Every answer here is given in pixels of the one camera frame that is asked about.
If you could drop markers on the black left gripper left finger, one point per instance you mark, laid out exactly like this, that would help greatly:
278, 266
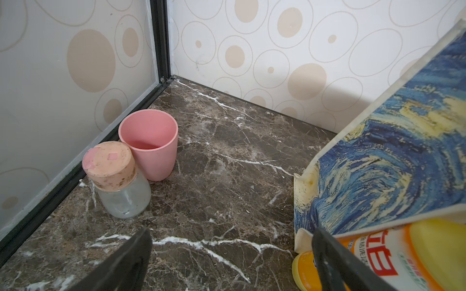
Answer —
124, 270

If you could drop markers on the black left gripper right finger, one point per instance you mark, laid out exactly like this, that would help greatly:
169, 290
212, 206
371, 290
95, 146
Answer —
339, 269

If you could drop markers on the orange soap bottle back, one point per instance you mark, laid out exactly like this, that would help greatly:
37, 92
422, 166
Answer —
410, 254

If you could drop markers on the cream Starry Night tote bag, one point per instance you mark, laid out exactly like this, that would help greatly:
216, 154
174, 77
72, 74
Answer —
403, 159

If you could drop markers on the pink plastic cup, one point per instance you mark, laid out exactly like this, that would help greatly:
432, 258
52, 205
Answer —
152, 135

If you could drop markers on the black corner frame post left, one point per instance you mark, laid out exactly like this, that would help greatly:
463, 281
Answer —
160, 25

